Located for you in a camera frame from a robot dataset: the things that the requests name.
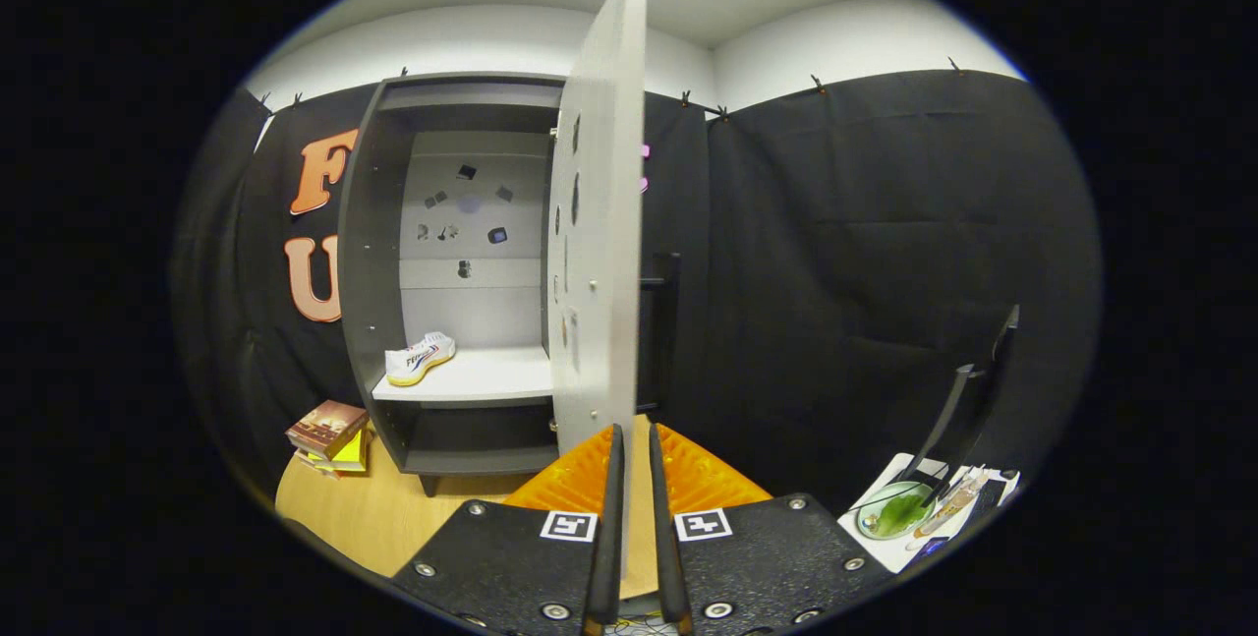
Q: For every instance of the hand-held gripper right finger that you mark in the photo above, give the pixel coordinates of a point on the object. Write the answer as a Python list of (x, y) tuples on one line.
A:
[(670, 567)]

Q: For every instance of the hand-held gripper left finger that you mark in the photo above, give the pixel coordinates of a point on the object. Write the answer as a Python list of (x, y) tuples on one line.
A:
[(606, 557)]

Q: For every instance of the white striped shoe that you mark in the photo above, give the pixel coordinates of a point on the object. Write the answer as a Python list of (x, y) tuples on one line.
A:
[(418, 361)]

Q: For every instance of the beige shoe cabinet door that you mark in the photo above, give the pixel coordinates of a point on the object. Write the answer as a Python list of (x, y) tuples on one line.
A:
[(614, 223)]

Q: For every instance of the grey shoe cabinet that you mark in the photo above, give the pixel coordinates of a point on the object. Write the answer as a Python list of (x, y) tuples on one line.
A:
[(373, 272)]

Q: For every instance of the green glass dish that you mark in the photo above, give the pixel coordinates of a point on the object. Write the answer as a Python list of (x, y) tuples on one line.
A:
[(894, 513)]

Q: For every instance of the yellow book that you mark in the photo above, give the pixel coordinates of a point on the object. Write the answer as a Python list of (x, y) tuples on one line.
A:
[(352, 454)]

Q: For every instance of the slim tan tube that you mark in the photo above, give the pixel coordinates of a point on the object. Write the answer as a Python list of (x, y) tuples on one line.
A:
[(948, 503)]

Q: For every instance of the brown book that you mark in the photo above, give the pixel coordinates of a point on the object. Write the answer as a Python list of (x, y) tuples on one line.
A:
[(324, 425)]

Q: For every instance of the black backdrop cloth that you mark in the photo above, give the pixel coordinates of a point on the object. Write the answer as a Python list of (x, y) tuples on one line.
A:
[(835, 272)]

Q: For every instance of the black angled stand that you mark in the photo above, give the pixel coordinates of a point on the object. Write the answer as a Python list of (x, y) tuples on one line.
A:
[(968, 400)]

